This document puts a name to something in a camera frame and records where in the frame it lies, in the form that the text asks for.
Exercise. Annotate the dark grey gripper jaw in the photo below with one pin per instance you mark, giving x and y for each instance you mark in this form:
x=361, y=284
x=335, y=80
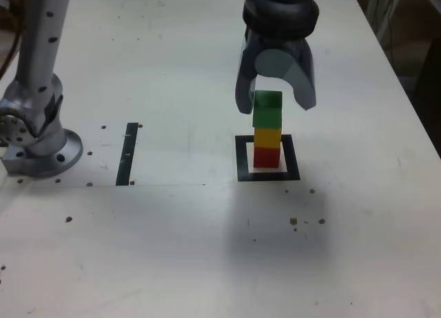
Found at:
x=245, y=87

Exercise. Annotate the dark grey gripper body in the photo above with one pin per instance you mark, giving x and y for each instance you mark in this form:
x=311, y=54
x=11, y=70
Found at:
x=279, y=43

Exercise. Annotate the black tape strip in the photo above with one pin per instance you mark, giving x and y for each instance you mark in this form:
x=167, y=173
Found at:
x=125, y=159

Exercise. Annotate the yellow cube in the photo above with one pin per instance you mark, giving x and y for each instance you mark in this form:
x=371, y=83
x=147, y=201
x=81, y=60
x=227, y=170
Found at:
x=267, y=138

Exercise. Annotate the black tape square outline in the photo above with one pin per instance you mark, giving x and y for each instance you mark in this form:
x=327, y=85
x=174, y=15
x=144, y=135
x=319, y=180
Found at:
x=241, y=159

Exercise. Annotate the brown cardboard box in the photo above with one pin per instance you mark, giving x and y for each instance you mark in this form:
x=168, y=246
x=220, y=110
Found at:
x=10, y=7

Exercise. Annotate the green cube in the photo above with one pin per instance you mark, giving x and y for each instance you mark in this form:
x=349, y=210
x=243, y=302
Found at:
x=268, y=114

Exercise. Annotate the red cube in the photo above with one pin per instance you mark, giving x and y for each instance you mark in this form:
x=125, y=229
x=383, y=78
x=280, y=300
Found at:
x=266, y=157

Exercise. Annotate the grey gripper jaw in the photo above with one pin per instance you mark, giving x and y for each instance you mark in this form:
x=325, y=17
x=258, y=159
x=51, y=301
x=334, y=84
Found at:
x=275, y=62

